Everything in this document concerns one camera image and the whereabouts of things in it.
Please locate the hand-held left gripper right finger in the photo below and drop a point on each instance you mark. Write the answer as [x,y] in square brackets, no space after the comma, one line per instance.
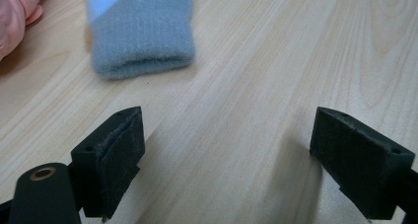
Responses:
[361,161]

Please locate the pink and grey work glove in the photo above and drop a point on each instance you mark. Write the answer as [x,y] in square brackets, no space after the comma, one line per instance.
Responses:
[13,16]

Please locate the blue knit glove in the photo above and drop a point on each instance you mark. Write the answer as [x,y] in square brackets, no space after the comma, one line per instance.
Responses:
[144,36]

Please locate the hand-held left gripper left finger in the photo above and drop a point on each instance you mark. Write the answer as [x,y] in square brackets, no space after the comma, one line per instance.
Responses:
[111,158]

